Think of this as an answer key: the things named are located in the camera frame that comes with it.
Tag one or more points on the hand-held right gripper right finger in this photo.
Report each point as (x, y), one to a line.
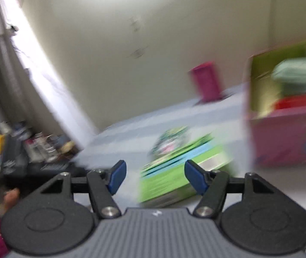
(196, 177)

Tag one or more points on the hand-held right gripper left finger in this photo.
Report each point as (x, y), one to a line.
(116, 177)

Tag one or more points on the green box with blue label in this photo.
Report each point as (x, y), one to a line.
(166, 182)

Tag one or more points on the green white carton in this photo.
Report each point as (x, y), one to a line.
(170, 142)

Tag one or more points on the magenta wallet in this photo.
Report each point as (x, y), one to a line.
(206, 82)

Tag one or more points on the pink biscuit tin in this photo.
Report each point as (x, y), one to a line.
(284, 137)

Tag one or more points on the red card box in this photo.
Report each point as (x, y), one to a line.
(301, 100)

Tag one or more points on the teal zipper pouch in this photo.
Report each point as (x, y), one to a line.
(298, 75)

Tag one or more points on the dark cluttered table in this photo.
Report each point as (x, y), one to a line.
(40, 164)

